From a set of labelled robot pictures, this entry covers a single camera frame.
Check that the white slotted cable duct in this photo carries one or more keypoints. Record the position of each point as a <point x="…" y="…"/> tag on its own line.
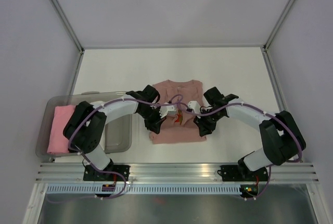
<point x="180" y="189"/>

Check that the right aluminium frame post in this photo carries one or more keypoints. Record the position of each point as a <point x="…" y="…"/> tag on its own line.
<point x="279" y="23"/>

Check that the aluminium front rail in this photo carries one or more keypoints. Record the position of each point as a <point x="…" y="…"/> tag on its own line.
<point x="302" y="173"/>

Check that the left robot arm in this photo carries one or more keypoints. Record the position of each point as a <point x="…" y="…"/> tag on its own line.
<point x="86" y="125"/>

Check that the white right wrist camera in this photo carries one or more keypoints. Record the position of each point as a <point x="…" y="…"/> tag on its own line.
<point x="194" y="107"/>

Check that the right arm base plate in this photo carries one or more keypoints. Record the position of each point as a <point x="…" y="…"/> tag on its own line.
<point x="232" y="173"/>

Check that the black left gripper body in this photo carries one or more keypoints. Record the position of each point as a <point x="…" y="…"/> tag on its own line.
<point x="152" y="117"/>

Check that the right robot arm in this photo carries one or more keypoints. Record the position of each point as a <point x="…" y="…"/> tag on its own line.
<point x="282" y="141"/>

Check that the grey plastic bin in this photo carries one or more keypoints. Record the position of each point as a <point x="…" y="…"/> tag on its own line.
<point x="118" y="133"/>

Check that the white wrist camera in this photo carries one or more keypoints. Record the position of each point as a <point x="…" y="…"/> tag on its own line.
<point x="168" y="110"/>
<point x="194" y="107"/>

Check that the pink rolled t-shirt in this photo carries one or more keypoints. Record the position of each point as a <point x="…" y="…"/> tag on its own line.
<point x="58" y="143"/>

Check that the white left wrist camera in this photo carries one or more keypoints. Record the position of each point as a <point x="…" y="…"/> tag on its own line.
<point x="168" y="110"/>

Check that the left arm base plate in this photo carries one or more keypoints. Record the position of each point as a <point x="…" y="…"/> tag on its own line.
<point x="114" y="173"/>

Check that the dusty pink t-shirt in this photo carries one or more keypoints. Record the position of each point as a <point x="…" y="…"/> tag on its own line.
<point x="181" y="127"/>

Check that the left aluminium frame post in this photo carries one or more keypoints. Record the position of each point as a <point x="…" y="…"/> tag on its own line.
<point x="67" y="25"/>

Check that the aluminium frame post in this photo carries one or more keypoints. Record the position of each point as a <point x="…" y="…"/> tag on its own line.
<point x="279" y="23"/>
<point x="67" y="25"/>

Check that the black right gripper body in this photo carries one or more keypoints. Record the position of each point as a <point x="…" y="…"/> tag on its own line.
<point x="208" y="122"/>

